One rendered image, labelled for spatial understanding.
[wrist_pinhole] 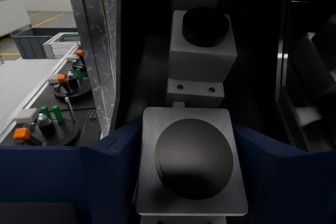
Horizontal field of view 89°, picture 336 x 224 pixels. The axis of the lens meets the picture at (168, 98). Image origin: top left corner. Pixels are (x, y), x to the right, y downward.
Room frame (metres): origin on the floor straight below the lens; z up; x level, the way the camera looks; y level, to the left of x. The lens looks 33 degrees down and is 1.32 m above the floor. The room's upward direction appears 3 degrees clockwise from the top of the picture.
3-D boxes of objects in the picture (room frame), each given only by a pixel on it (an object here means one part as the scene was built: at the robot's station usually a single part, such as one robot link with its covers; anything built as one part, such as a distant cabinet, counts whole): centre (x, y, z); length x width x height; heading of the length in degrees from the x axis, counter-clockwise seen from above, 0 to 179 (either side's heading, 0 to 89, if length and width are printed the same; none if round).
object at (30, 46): (1.93, 1.29, 0.73); 0.62 x 0.42 x 0.23; 102
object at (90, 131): (0.31, 0.30, 1.01); 0.24 x 0.24 x 0.13; 12
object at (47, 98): (0.55, 0.36, 1.01); 0.24 x 0.24 x 0.13; 12
